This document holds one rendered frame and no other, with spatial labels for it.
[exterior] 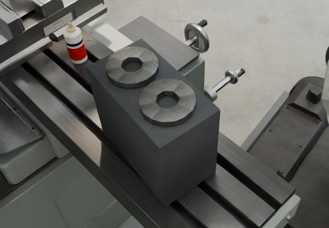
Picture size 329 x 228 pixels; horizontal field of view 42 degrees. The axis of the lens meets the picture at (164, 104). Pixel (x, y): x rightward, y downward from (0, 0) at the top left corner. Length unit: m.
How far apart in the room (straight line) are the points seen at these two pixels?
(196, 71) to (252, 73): 1.02
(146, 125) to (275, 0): 2.24
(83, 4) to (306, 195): 0.79
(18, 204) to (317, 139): 0.87
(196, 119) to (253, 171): 0.22
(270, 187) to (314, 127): 0.59
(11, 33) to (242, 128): 1.32
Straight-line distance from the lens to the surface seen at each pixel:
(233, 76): 1.54
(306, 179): 1.30
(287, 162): 1.29
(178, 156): 0.69
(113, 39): 1.26
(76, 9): 1.13
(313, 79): 1.52
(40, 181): 1.14
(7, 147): 1.00
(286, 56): 2.45
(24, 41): 1.08
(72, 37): 0.99
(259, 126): 1.59
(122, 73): 0.72
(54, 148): 1.07
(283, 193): 0.82
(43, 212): 1.24
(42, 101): 0.99
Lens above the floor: 1.65
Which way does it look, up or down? 50 degrees down
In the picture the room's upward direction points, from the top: 4 degrees counter-clockwise
